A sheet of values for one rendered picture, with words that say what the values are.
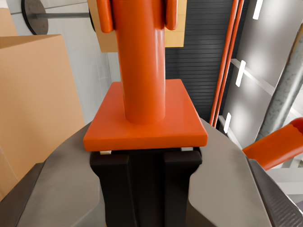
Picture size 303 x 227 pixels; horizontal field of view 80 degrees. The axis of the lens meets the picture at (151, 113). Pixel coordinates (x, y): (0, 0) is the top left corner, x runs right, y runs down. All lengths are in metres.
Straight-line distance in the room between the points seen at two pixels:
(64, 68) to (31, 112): 0.11
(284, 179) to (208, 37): 9.84
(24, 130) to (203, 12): 10.83
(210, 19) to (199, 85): 3.75
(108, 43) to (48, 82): 1.79
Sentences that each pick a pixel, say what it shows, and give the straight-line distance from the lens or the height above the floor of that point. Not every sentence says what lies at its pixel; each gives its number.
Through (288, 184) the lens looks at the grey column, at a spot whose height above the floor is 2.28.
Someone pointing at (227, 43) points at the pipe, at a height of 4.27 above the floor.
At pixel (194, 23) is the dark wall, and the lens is 10.90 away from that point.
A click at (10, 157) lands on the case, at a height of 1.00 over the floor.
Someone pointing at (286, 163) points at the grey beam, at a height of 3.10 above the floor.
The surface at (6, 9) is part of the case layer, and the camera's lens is 1.06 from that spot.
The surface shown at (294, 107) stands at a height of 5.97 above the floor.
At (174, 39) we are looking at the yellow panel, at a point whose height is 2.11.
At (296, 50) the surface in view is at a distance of 5.98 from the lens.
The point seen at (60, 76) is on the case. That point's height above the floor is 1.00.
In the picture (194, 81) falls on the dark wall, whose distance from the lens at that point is 11.87.
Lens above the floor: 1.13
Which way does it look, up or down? level
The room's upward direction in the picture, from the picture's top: 89 degrees clockwise
